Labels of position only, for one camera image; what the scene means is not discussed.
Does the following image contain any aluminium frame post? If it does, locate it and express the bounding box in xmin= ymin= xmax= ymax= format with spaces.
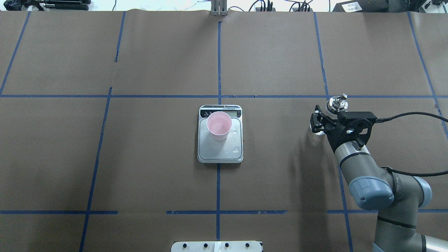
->
xmin=210 ymin=0 xmax=228 ymax=16

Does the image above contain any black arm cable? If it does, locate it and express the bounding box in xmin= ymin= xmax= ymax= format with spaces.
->
xmin=374 ymin=112 xmax=448 ymax=176

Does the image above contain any black control box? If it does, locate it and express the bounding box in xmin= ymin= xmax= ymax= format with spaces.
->
xmin=331 ymin=0 xmax=389 ymax=13

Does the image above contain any glass sauce bottle metal spout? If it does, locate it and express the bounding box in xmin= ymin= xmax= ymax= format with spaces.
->
xmin=313 ymin=93 xmax=348 ymax=135

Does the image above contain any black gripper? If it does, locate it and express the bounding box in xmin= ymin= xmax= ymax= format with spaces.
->
xmin=310 ymin=105 xmax=356 ymax=152

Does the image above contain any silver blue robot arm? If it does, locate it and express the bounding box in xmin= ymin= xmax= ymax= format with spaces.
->
xmin=310 ymin=105 xmax=448 ymax=252

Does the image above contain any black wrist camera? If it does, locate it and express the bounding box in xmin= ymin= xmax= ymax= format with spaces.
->
xmin=337 ymin=111 xmax=377 ymax=148

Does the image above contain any silver digital kitchen scale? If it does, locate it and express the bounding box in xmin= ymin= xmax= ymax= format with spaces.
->
xmin=197 ymin=105 xmax=243 ymax=164

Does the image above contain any pink plastic cup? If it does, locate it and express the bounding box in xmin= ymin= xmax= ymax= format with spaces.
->
xmin=206 ymin=111 xmax=232 ymax=141

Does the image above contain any brown paper table cover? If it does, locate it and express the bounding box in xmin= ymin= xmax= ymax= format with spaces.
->
xmin=1 ymin=9 xmax=447 ymax=252

